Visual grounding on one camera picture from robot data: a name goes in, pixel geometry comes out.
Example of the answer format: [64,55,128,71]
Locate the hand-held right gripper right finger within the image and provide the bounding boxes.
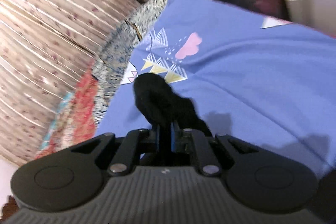
[170,121,266,177]

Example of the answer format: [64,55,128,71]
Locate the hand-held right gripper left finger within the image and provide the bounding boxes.
[63,125,161,177]

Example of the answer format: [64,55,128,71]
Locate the black pants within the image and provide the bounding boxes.
[133,73,214,138]

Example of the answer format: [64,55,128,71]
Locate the blue printed bedsheet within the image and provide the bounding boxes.
[94,0,336,182]

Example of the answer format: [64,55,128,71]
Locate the beige floral curtain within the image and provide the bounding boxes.
[0,0,143,165]

